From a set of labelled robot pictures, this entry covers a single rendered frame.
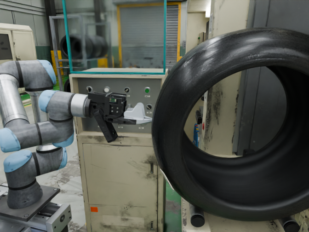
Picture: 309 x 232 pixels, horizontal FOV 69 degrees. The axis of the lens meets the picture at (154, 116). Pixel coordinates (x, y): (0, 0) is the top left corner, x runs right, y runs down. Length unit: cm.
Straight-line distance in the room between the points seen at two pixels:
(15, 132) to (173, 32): 955
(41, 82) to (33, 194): 52
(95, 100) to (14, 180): 62
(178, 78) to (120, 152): 91
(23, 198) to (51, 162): 19
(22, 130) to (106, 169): 81
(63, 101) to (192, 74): 41
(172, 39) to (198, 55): 952
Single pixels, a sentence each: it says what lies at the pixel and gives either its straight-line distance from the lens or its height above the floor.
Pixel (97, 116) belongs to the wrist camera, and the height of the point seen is 121.
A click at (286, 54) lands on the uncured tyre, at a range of 61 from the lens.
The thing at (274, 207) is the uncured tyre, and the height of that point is 99.
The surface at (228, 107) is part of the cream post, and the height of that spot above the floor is 117.
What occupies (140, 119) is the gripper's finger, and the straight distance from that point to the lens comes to 70.
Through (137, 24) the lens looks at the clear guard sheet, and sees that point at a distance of 128.
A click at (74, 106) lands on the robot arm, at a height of 125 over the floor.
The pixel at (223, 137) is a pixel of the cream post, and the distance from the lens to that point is 104.
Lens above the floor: 142
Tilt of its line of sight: 18 degrees down
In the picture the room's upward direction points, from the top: straight up
